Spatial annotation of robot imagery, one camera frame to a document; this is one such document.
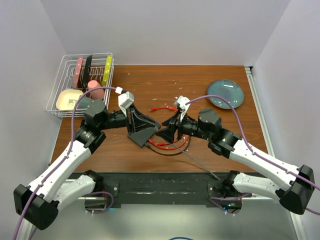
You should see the black plate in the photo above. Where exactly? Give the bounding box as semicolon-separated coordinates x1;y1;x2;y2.
81;55;93;89

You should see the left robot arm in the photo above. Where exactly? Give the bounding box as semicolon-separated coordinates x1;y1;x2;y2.
13;100;160;230

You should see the purple cable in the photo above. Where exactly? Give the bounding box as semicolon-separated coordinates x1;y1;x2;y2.
12;86;123;240
184;94;320;216

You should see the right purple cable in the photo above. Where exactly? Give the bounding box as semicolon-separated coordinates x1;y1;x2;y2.
184;94;320;216

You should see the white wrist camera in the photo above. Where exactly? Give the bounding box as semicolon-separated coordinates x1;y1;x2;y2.
118;90;135;116
174;95;190;122

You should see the teal ceramic plate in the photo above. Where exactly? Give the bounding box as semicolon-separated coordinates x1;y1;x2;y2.
207;79;244;108

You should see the black ethernet cable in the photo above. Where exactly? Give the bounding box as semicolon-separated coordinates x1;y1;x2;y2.
146;124;193;157

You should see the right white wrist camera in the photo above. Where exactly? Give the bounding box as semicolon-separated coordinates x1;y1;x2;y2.
174;95;190;122

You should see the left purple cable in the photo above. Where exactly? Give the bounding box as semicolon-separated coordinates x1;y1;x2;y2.
12;86;123;240

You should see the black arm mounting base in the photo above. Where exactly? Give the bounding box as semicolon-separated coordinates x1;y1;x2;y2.
83;172;239;211

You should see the cream square bowl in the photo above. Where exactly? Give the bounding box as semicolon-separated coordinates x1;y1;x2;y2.
55;88;83;111

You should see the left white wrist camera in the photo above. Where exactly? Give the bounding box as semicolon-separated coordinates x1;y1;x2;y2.
118;90;135;116

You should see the pink cup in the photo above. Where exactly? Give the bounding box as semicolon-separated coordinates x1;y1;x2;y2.
87;80;105;100

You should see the grey ethernet cable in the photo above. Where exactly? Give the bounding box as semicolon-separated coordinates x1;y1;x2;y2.
168;141;222;181

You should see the yellow-green plate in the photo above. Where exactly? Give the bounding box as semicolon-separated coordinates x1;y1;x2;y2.
101;55;113;86

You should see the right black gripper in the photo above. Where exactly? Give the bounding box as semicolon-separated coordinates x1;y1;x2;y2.
155;109;212;144

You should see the black network switch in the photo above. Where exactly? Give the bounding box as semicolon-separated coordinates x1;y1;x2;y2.
127;126;156;148

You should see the dark teal cup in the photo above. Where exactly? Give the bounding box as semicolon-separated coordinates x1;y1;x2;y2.
76;96;94;109

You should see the pink plate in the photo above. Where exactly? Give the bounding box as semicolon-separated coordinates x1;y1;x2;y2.
71;56;84;89

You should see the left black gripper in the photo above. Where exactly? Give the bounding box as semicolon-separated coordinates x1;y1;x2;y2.
99;102;155;136

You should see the red ethernet cable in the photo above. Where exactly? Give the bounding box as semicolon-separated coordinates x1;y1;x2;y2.
147;105;192;151

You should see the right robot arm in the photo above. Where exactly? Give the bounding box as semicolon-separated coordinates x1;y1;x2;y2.
156;108;315;215

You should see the white wire dish rack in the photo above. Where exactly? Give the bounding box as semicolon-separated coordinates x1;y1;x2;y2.
45;52;114;118

